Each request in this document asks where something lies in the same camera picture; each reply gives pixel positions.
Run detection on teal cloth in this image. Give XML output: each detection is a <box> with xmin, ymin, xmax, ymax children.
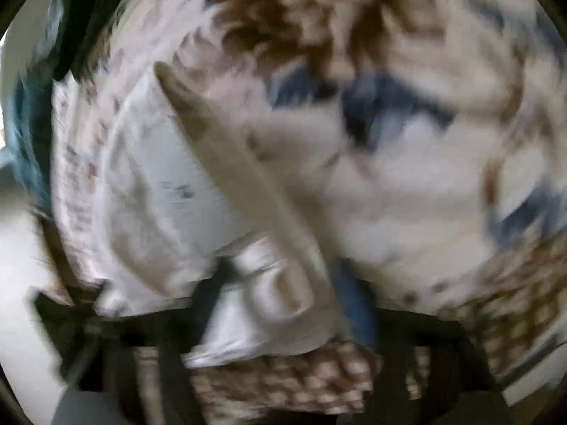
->
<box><xmin>11</xmin><ymin>0</ymin><xmax>116</xmax><ymax>217</ymax></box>

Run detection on floral fleece blanket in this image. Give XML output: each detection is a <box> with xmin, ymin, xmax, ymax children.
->
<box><xmin>46</xmin><ymin>0</ymin><xmax>567</xmax><ymax>319</ymax></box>

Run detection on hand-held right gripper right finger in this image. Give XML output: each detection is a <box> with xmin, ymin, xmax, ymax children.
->
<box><xmin>331</xmin><ymin>259</ymin><xmax>503</xmax><ymax>425</ymax></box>

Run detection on brown checked bed sheet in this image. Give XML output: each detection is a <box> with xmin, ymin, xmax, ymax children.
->
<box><xmin>130</xmin><ymin>226</ymin><xmax>567</xmax><ymax>414</ymax></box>

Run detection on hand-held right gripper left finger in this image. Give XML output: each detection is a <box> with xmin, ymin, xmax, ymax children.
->
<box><xmin>34</xmin><ymin>268</ymin><xmax>231</xmax><ymax>425</ymax></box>

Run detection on white pants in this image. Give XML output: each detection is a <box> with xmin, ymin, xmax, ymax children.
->
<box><xmin>52</xmin><ymin>64</ymin><xmax>350</xmax><ymax>369</ymax></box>

